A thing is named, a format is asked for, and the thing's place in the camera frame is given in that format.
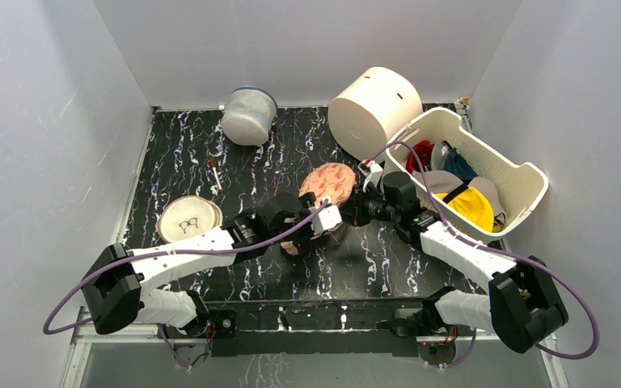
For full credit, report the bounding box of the strawberry print mesh laundry bag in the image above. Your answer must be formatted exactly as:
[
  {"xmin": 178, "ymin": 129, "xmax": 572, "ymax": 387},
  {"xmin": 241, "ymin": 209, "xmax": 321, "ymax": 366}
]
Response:
[{"xmin": 280, "ymin": 162, "xmax": 358, "ymax": 257}]

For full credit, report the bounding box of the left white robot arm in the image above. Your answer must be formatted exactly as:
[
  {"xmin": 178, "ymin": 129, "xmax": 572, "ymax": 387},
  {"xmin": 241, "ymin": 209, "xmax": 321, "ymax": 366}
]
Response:
[{"xmin": 82, "ymin": 196, "xmax": 334, "ymax": 337}]

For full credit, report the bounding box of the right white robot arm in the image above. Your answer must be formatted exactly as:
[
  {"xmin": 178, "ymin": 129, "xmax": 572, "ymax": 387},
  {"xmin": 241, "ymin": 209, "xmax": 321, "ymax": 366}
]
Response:
[{"xmin": 340, "ymin": 172, "xmax": 568, "ymax": 353}]

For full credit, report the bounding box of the yellow bra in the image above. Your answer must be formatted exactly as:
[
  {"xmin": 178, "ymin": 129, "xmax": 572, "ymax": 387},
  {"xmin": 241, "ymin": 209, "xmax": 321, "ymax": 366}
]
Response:
[{"xmin": 436, "ymin": 186, "xmax": 500, "ymax": 232}]

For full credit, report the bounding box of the cream perforated laundry basket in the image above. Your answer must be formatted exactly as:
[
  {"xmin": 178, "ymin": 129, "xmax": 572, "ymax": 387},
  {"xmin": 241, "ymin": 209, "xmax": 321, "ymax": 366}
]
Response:
[{"xmin": 390, "ymin": 108, "xmax": 549, "ymax": 243}]

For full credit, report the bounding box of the small white red pen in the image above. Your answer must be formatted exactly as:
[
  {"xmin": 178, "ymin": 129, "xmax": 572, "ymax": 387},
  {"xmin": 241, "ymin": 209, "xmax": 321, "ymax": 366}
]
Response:
[{"xmin": 209, "ymin": 157, "xmax": 223, "ymax": 192}]

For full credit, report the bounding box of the red garment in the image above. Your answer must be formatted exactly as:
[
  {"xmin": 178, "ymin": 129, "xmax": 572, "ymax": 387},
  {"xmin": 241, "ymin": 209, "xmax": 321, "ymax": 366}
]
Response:
[{"xmin": 406, "ymin": 140, "xmax": 434, "ymax": 174}]

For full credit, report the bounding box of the cream round tub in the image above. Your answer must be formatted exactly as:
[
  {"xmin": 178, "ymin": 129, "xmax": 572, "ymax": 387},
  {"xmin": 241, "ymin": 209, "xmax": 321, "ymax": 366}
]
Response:
[{"xmin": 327, "ymin": 67, "xmax": 423, "ymax": 160}]

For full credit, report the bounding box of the blue garment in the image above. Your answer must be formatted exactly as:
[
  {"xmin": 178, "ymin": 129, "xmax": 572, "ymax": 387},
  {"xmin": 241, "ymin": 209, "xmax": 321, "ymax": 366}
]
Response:
[{"xmin": 442, "ymin": 141, "xmax": 478, "ymax": 183}]

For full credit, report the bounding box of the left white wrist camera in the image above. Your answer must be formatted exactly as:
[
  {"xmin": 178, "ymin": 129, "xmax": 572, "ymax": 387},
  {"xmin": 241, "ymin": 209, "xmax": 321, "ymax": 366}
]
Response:
[{"xmin": 310, "ymin": 204, "xmax": 342, "ymax": 235}]

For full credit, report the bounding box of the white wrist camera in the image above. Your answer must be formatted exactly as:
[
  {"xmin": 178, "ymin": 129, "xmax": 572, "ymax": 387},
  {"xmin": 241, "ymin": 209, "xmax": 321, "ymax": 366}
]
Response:
[
  {"xmin": 310, "ymin": 204, "xmax": 342, "ymax": 235},
  {"xmin": 358, "ymin": 158, "xmax": 383, "ymax": 192}
]

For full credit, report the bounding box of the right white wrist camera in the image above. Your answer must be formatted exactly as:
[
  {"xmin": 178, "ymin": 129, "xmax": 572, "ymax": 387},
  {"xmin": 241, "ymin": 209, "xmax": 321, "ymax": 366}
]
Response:
[{"xmin": 358, "ymin": 158, "xmax": 383, "ymax": 192}]

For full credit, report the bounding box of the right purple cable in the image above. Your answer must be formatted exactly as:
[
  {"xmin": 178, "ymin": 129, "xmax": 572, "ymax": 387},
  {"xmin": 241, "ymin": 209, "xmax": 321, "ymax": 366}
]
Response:
[{"xmin": 361, "ymin": 140, "xmax": 601, "ymax": 361}]

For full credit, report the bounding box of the purple cable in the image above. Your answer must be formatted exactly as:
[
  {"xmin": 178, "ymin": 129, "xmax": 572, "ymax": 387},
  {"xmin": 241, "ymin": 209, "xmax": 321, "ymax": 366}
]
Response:
[
  {"xmin": 361, "ymin": 140, "xmax": 601, "ymax": 361},
  {"xmin": 42, "ymin": 199, "xmax": 332, "ymax": 335}
]

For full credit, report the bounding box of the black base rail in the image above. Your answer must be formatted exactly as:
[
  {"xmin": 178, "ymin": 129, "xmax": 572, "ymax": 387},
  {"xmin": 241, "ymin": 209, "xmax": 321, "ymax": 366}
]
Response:
[{"xmin": 171, "ymin": 297, "xmax": 483, "ymax": 359}]

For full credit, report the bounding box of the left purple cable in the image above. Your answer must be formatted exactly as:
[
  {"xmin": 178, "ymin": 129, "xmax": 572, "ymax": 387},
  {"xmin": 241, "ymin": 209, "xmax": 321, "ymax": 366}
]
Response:
[{"xmin": 42, "ymin": 199, "xmax": 332, "ymax": 335}]

